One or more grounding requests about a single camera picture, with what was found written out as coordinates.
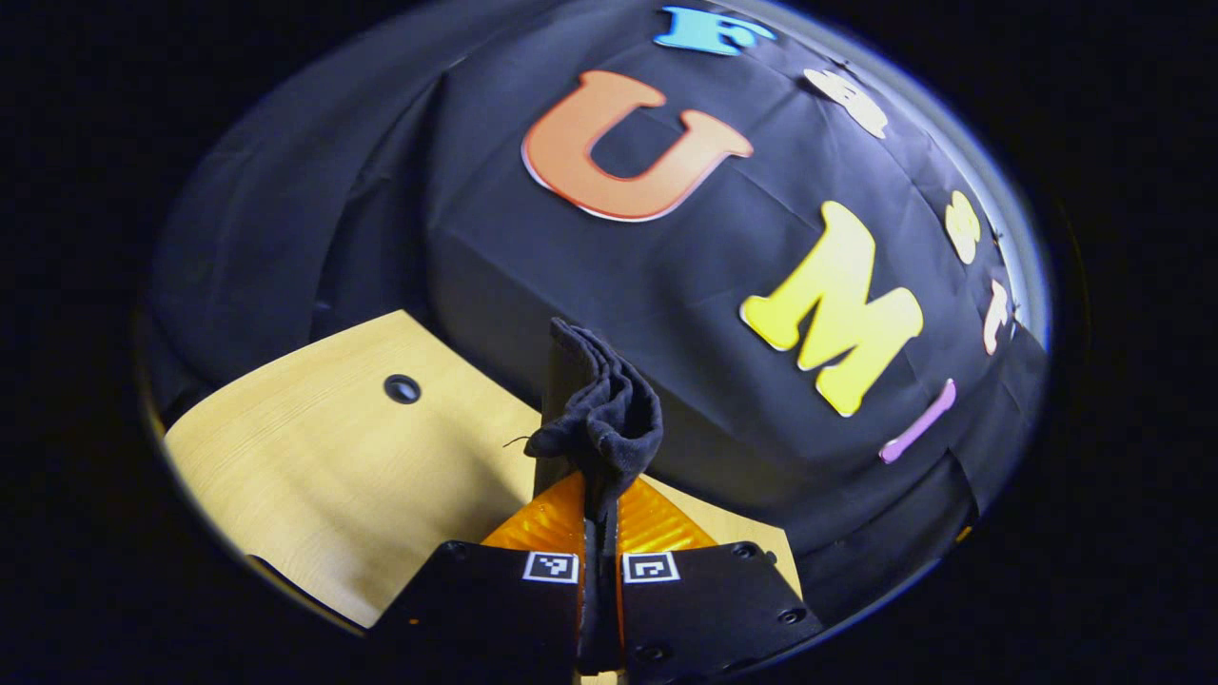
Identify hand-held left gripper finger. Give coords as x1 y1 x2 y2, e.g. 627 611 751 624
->
601 474 826 684
369 469 602 685

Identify dark grey jeans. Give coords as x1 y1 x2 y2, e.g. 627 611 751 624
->
502 317 665 522

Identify black backdrop cloth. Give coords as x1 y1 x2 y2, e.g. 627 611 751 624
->
143 0 1052 629

